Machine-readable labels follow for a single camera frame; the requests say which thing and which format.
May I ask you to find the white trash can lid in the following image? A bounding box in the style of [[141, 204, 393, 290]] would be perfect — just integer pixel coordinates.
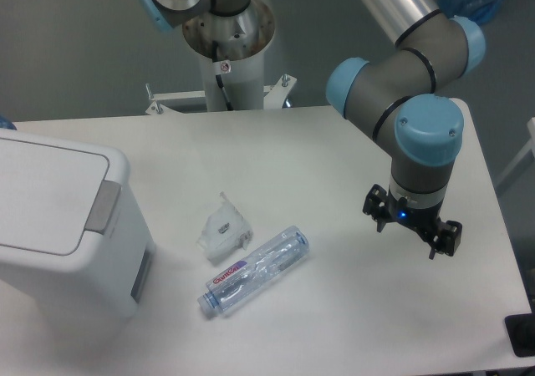
[[1, 130, 130, 256]]

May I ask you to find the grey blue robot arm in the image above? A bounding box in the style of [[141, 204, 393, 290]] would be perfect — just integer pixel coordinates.
[[140, 0, 486, 256]]

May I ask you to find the blue object at left edge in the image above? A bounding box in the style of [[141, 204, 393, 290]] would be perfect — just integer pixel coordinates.
[[0, 115, 17, 130]]

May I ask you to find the white trash can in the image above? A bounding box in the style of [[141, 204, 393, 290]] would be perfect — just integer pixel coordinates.
[[1, 130, 156, 340]]

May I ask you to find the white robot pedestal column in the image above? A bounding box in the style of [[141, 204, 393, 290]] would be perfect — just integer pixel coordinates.
[[182, 0, 275, 94]]

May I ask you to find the black device at table edge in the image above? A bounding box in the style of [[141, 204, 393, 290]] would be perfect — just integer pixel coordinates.
[[504, 313, 534, 358]]

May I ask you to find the clear plastic water bottle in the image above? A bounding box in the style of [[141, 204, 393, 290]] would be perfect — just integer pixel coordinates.
[[197, 226, 309, 318]]

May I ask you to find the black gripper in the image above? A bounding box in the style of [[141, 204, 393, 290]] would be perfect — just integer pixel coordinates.
[[363, 184, 462, 260]]

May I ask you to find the white pedestal base frame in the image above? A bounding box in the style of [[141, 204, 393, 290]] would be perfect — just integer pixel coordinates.
[[145, 74, 298, 115]]

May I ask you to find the white frame at right edge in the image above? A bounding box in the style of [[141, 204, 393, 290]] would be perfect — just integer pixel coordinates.
[[495, 118, 534, 196]]

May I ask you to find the black cable on pedestal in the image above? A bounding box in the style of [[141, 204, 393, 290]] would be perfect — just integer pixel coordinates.
[[211, 40, 234, 112]]

